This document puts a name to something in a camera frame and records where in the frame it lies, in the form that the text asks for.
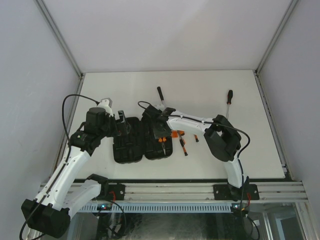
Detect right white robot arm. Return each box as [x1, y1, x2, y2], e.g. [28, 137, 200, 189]
[143, 104, 251, 201]

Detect black handled claw hammer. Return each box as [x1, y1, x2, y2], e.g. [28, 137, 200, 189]
[157, 86, 166, 107]

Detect black orange handled screwdriver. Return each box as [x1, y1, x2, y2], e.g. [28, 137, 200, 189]
[226, 89, 233, 119]

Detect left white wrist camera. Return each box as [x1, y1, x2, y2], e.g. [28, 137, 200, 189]
[97, 97, 114, 116]

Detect left black camera cable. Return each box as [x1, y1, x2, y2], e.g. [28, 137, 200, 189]
[19, 94, 101, 240]

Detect black plastic tool case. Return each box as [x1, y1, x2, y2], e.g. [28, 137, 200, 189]
[112, 117, 174, 164]

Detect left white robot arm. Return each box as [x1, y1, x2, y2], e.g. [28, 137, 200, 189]
[21, 106, 131, 239]

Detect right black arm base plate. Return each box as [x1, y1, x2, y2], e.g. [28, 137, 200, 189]
[213, 184, 260, 202]

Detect aluminium front frame rail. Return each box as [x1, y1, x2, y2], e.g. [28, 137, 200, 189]
[36, 181, 308, 202]

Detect orange handled needle-nose pliers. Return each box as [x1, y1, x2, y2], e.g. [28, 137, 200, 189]
[158, 137, 167, 155]

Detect black camera cable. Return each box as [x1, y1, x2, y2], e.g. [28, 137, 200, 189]
[19, 94, 101, 240]
[137, 100, 251, 201]

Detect blue slotted cable duct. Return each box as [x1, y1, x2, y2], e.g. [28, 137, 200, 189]
[79, 202, 233, 214]

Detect orange grip bit screwdriver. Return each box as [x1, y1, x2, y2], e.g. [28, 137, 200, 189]
[178, 130, 185, 136]

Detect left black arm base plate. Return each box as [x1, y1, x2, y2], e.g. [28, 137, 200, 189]
[96, 183, 126, 201]

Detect right black camera cable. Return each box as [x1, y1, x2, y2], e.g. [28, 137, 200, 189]
[137, 100, 251, 201]

